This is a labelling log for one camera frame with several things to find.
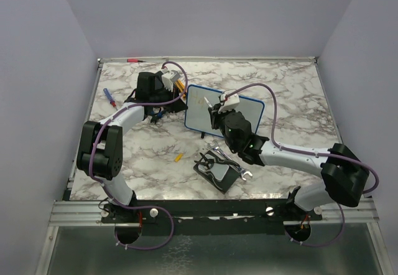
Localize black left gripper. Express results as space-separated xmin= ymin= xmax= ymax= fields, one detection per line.
xmin=150 ymin=84 xmax=188 ymax=113

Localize blue framed whiteboard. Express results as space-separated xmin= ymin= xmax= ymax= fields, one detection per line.
xmin=184 ymin=84 xmax=266 ymax=138

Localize yellow capped white marker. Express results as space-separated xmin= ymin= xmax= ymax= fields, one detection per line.
xmin=203 ymin=97 xmax=213 ymax=108

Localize yellow marker cap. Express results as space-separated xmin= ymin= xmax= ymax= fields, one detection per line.
xmin=175 ymin=153 xmax=183 ymax=162

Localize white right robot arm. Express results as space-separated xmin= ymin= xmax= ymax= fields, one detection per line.
xmin=208 ymin=104 xmax=369 ymax=220

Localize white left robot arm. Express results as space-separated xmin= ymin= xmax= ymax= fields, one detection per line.
xmin=76 ymin=68 xmax=188 ymax=222

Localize yellow pencil behind whiteboard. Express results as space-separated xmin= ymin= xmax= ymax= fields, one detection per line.
xmin=175 ymin=80 xmax=187 ymax=100

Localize chrome combination wrench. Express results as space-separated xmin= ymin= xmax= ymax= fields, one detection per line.
xmin=207 ymin=143 xmax=253 ymax=181

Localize blue red screwdriver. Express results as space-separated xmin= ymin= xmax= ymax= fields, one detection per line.
xmin=103 ymin=88 xmax=117 ymax=109

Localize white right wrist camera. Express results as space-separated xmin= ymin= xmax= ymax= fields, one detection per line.
xmin=218 ymin=91 xmax=239 ymax=114

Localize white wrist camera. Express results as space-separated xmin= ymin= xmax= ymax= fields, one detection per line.
xmin=218 ymin=91 xmax=239 ymax=114
xmin=161 ymin=68 xmax=180 ymax=91

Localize blue handled cutting pliers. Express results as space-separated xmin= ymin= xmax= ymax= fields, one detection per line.
xmin=149 ymin=108 xmax=167 ymax=124

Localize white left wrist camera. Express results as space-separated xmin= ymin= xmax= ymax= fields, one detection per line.
xmin=161 ymin=68 xmax=180 ymax=91

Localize black grey wire stripper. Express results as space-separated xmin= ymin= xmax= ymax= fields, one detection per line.
xmin=193 ymin=151 xmax=243 ymax=193

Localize black network switch box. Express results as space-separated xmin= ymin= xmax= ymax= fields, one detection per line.
xmin=193 ymin=150 xmax=243 ymax=194

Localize red marker on rail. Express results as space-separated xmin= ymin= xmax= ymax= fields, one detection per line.
xmin=126 ymin=58 xmax=146 ymax=63

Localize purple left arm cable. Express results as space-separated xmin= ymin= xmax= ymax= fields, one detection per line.
xmin=89 ymin=62 xmax=187 ymax=253

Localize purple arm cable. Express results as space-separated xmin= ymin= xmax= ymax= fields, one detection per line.
xmin=222 ymin=83 xmax=381 ymax=248
xmin=89 ymin=62 xmax=187 ymax=253

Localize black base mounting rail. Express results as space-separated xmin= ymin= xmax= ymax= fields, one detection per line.
xmin=101 ymin=198 xmax=322 ymax=236

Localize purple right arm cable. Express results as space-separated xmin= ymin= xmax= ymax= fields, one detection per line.
xmin=222 ymin=83 xmax=381 ymax=248

